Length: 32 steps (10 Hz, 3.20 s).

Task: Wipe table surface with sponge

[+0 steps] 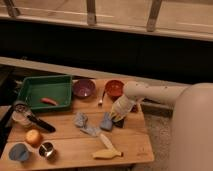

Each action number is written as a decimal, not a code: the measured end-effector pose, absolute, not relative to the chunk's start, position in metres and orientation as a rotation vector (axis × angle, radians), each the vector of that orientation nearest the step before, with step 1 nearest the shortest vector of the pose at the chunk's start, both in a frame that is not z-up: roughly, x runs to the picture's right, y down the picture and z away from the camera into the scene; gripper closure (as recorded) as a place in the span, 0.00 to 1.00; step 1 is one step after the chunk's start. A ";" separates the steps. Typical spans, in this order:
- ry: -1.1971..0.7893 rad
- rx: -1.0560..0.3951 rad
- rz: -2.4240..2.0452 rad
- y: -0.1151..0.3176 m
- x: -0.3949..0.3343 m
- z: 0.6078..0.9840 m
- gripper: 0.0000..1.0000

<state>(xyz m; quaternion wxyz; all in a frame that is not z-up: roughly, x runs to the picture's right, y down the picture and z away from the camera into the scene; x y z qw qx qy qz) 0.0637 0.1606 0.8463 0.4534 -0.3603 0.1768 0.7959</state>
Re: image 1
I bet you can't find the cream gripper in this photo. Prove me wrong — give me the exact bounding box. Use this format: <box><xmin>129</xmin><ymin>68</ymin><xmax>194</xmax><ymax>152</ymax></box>
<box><xmin>110</xmin><ymin>94</ymin><xmax>139</xmax><ymax>128</ymax></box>

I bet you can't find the blue sponge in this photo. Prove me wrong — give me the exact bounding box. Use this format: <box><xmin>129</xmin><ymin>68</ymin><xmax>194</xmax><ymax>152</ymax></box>
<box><xmin>100</xmin><ymin>112</ymin><xmax>113</xmax><ymax>131</ymax></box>

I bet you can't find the blue grey cloth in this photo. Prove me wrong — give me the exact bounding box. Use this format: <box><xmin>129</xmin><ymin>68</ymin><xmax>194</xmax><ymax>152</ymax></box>
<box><xmin>74</xmin><ymin>112</ymin><xmax>101</xmax><ymax>137</ymax></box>

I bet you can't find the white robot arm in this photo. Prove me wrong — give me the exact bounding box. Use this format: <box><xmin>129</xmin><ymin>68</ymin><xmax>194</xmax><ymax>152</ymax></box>
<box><xmin>110</xmin><ymin>81</ymin><xmax>213</xmax><ymax>171</ymax></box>

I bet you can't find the dark red small object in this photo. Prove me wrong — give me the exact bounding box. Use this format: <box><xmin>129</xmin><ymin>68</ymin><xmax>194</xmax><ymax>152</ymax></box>
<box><xmin>131</xmin><ymin>104</ymin><xmax>138</xmax><ymax>113</ymax></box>

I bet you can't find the red bowl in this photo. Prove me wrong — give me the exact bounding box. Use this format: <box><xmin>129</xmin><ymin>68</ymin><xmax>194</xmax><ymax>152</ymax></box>
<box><xmin>105</xmin><ymin>80</ymin><xmax>124</xmax><ymax>99</ymax></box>

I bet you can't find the metal spoon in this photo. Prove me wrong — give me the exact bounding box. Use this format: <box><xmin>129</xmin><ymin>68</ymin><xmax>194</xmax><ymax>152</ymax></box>
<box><xmin>98</xmin><ymin>90</ymin><xmax>105</xmax><ymax>106</ymax></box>

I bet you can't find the purple bowl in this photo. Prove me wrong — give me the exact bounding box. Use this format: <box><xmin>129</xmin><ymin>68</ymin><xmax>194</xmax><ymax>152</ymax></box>
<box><xmin>73</xmin><ymin>79</ymin><xmax>96</xmax><ymax>98</ymax></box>

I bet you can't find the green plastic tray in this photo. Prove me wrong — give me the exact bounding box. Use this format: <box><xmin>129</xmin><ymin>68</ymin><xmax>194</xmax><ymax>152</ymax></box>
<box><xmin>17</xmin><ymin>75</ymin><xmax>72</xmax><ymax>113</ymax></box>

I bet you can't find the red sausage toy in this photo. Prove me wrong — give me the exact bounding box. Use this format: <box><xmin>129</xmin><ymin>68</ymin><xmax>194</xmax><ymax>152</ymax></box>
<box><xmin>41</xmin><ymin>98</ymin><xmax>58</xmax><ymax>106</ymax></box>

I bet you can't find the small metal cup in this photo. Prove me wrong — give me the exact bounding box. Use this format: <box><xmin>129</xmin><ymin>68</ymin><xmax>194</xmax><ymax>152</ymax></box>
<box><xmin>39</xmin><ymin>142</ymin><xmax>55</xmax><ymax>158</ymax></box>

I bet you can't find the orange fruit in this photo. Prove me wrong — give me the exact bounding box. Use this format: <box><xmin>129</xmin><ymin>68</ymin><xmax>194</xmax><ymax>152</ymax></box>
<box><xmin>25</xmin><ymin>129</ymin><xmax>42</xmax><ymax>146</ymax></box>

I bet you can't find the blue plastic cup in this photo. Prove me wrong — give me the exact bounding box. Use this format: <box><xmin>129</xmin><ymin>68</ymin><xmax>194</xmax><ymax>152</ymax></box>
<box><xmin>9</xmin><ymin>143</ymin><xmax>30</xmax><ymax>162</ymax></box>

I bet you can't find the cream handled brush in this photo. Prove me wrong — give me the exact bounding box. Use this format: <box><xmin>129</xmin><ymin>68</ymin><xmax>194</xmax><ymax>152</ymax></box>
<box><xmin>99</xmin><ymin>133</ymin><xmax>115</xmax><ymax>149</ymax></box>

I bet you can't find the black handled tool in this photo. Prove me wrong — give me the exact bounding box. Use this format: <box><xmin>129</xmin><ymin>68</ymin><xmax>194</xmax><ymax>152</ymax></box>
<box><xmin>27</xmin><ymin>115</ymin><xmax>56</xmax><ymax>133</ymax></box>

